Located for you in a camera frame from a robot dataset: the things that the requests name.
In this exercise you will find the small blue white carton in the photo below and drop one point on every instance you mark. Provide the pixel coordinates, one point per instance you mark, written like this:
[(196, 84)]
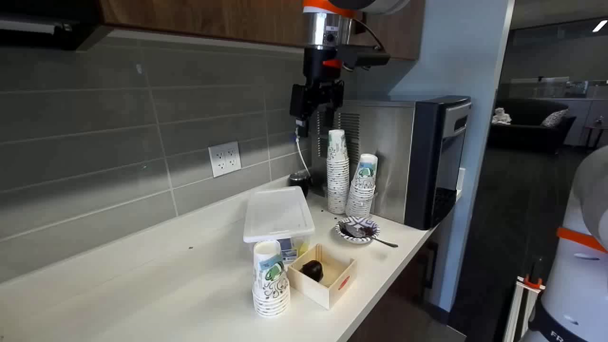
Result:
[(289, 247)]

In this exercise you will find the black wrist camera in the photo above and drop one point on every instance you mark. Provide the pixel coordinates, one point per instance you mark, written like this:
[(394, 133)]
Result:
[(367, 59)]

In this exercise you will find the white pillow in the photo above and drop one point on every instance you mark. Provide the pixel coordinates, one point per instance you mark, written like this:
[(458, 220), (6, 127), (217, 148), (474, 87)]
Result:
[(555, 118)]

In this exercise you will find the metal spoon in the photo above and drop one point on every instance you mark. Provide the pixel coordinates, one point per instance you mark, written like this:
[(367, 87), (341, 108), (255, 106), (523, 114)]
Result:
[(382, 239)]

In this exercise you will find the white wall outlet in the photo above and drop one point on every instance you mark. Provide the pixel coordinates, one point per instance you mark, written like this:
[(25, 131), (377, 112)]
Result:
[(225, 158)]

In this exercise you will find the dark sofa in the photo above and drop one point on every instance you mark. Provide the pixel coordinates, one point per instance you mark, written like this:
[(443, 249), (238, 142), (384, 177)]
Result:
[(519, 133)]

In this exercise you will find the black range hood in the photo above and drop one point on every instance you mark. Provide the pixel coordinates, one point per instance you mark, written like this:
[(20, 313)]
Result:
[(39, 21)]

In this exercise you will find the short paper cup stack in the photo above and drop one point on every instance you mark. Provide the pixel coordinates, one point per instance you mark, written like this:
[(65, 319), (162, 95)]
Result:
[(363, 190)]

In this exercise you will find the wooden wall cabinet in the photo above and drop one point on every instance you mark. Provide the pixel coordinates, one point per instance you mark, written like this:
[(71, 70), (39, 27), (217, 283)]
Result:
[(210, 17)]

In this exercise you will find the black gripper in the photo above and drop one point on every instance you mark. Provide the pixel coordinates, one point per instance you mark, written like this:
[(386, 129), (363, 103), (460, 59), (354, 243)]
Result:
[(322, 68)]

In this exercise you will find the dark base cabinet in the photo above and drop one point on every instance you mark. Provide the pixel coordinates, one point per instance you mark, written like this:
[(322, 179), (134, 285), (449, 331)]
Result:
[(405, 306)]

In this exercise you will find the white wall switch plate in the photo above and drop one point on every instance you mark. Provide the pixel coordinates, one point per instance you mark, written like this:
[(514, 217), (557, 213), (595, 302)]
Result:
[(460, 180)]

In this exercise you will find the steel and black appliance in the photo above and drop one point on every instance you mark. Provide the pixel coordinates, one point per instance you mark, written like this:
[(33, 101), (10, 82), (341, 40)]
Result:
[(386, 152)]

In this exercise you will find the open wooden box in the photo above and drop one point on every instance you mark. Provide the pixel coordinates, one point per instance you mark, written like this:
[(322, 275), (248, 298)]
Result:
[(329, 287)]

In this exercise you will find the white stand posts orange clamp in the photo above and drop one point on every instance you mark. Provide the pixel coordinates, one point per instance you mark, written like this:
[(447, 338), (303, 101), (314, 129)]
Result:
[(523, 310)]

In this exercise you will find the small white background object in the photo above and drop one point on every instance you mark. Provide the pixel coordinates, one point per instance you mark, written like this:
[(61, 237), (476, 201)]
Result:
[(502, 116)]

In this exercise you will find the small black lump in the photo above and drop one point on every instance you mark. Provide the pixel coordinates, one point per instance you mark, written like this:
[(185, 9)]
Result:
[(312, 270)]

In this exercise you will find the ceiling light strip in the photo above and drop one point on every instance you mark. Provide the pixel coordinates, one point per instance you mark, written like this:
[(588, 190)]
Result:
[(599, 25)]

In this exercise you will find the small black countertop object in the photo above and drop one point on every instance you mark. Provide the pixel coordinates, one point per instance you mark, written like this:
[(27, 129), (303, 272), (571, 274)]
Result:
[(299, 180)]

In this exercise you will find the wide printed paper cup stack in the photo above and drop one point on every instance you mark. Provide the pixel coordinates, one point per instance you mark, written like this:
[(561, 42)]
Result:
[(270, 285)]

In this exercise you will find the tall speckled paper cup stack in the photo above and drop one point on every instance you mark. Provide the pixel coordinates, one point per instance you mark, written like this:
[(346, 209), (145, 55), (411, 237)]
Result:
[(337, 171)]

